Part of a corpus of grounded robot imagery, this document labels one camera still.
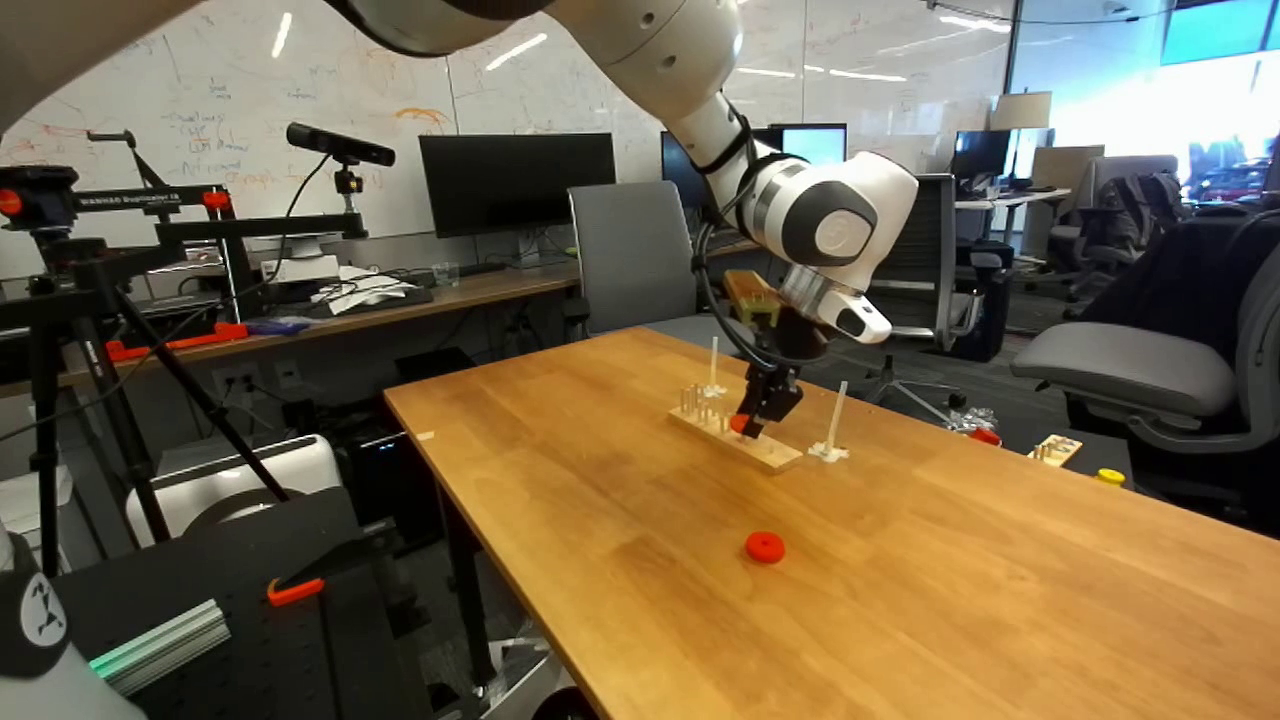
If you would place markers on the small black side table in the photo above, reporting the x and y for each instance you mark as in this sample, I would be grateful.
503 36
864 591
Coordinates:
1080 463

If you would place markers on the clear plastic wrap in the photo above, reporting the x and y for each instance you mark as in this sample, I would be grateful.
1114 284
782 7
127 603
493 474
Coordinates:
970 418

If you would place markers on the lit computer monitor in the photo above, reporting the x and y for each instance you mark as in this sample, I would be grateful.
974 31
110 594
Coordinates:
814 143

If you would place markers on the silver aluminium bar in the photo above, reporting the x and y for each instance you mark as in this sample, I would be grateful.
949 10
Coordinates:
161 646

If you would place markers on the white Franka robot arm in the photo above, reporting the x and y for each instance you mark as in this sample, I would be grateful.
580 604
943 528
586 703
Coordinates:
664 52

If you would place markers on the black table leg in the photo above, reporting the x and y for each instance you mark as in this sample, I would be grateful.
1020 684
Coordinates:
470 603

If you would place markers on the large black monitor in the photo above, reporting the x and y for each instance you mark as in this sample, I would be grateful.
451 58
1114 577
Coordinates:
513 185

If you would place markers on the grey office chair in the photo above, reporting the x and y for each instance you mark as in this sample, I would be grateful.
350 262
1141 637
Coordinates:
624 262
1134 364

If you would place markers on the small red object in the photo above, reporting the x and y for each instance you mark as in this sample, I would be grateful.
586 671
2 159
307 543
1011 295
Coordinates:
987 432

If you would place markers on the black cap with white logo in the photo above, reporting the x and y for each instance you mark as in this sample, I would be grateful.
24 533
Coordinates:
32 623

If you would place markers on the black tripod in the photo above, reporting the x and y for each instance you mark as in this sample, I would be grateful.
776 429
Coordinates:
44 440

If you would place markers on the black stereo camera bar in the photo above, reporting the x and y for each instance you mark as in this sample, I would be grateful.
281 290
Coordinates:
334 143

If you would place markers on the pale grey rounded object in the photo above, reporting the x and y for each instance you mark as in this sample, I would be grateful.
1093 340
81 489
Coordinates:
54 695

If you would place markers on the white rounded equipment box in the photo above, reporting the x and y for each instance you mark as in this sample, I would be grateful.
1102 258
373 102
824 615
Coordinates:
266 474

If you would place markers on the dark background office chair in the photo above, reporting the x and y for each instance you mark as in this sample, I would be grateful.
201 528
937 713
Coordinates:
1121 220

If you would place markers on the black equipment case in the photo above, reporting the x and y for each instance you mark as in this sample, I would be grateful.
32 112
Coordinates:
266 652

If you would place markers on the black draped cloth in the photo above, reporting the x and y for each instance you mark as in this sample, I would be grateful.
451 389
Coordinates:
1187 284

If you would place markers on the black rig with orange knobs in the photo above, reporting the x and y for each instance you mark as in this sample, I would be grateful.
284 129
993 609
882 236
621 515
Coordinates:
281 226

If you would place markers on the small yellow block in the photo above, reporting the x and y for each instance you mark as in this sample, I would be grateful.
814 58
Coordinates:
1109 476

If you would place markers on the background office desk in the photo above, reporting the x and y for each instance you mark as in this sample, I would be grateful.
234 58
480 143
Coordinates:
1024 199

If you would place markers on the beige lamp shade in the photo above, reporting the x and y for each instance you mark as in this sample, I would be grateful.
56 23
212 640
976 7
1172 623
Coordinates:
1020 111

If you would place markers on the long wooden wall desk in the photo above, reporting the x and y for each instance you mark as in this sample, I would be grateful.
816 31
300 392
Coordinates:
443 301

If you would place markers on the cream packet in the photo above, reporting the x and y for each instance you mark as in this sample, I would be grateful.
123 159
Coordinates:
1053 450

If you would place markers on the small background monitor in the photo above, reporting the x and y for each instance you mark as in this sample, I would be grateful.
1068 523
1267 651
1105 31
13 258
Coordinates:
980 153

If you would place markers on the black computer tower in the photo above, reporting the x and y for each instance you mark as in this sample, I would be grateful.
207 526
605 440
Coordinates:
385 466

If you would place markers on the black mesh office chair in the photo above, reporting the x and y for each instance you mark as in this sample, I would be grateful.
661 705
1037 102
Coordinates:
943 266

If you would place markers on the wooden stand with clear pegs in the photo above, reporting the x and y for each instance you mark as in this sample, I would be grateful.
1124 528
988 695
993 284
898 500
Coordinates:
773 453

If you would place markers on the white papers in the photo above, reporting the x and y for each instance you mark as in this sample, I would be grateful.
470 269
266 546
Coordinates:
363 290

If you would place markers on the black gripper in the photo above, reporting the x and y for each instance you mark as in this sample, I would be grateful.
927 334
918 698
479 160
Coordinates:
794 345

